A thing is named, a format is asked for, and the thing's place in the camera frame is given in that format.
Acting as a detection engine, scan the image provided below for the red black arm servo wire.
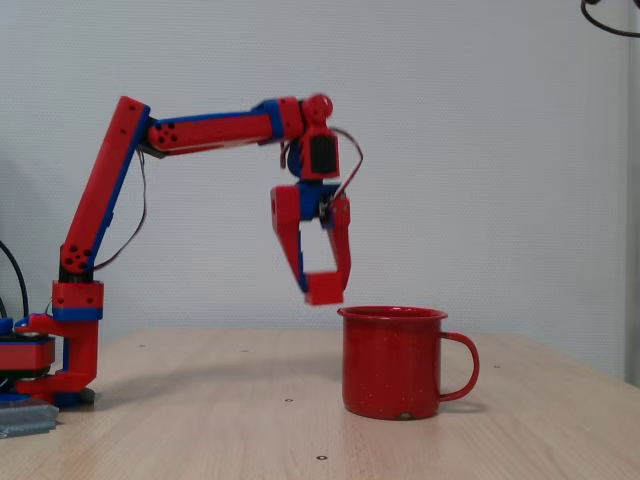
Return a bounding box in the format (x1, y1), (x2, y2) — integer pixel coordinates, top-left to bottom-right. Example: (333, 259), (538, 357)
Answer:
(91, 146), (149, 272)

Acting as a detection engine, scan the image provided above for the red cube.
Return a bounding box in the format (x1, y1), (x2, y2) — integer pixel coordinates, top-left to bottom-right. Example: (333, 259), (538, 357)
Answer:
(304, 270), (346, 307)

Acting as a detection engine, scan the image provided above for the red white black gripper wire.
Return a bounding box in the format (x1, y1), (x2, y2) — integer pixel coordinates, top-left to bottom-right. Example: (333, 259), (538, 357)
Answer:
(329, 126), (365, 202)

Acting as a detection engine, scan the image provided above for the black hanging cable loop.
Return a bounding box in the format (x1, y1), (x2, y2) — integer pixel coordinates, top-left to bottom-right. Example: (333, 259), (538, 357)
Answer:
(580, 0), (640, 38)

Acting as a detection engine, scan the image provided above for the red enamel mug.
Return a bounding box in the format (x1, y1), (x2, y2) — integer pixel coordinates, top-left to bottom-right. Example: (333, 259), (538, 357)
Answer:
(336, 305), (481, 421)

